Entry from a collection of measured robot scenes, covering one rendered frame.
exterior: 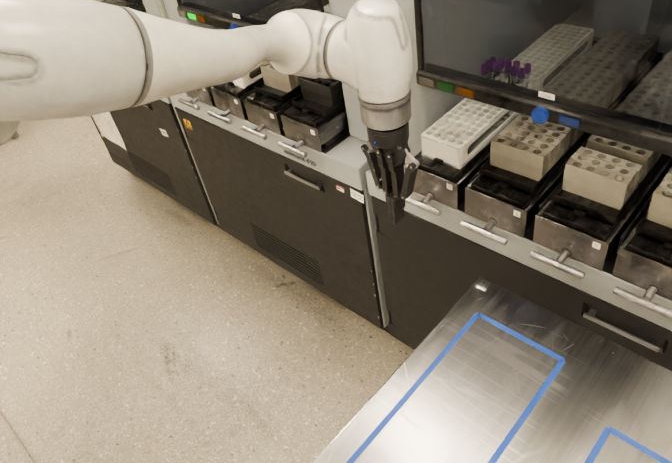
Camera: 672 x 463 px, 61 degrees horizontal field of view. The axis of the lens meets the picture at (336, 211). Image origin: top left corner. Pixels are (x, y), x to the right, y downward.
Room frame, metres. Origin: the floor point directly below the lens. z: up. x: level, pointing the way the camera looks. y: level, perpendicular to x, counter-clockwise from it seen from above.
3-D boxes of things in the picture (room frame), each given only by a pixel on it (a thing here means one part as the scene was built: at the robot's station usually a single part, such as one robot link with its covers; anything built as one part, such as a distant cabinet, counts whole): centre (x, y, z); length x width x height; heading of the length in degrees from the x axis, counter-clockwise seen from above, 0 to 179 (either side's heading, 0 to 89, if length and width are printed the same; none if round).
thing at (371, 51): (0.87, -0.11, 1.14); 0.13 x 0.11 x 0.16; 45
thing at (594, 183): (0.76, -0.47, 0.85); 0.12 x 0.02 x 0.06; 39
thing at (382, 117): (0.86, -0.12, 1.03); 0.09 x 0.09 x 0.06
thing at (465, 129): (1.06, -0.35, 0.83); 0.30 x 0.10 x 0.06; 130
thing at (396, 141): (0.86, -0.12, 0.96); 0.08 x 0.07 x 0.09; 40
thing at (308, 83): (1.30, -0.01, 0.85); 0.12 x 0.02 x 0.06; 40
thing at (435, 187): (1.14, -0.45, 0.78); 0.73 x 0.14 x 0.09; 130
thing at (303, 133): (1.45, -0.19, 0.78); 0.73 x 0.14 x 0.09; 130
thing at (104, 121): (2.27, 0.93, 0.43); 0.27 x 0.02 x 0.36; 40
